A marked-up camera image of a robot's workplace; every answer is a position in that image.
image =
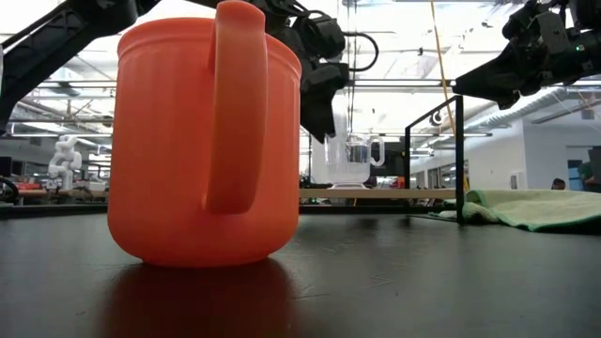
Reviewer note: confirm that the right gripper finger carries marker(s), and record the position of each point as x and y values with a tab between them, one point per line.
488	80

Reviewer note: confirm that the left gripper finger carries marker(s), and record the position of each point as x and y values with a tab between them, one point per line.
317	115

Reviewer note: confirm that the clear glass mug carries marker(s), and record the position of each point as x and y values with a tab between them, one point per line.
349	159

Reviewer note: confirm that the orange plastic mug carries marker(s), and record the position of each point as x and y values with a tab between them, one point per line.
188	150

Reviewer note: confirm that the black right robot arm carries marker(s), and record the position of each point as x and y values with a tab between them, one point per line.
587	11

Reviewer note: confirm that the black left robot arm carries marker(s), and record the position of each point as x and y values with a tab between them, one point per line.
56	42

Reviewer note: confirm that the wooden shelf board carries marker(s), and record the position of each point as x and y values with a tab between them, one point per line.
375	193

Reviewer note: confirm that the person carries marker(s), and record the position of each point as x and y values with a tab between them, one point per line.
558	184
588	176

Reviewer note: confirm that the light green cloth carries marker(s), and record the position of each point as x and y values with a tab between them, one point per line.
530	206

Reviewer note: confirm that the white robot figure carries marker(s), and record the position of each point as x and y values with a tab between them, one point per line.
65	162

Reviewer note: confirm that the black metal shelf frame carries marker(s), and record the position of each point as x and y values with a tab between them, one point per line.
459	159

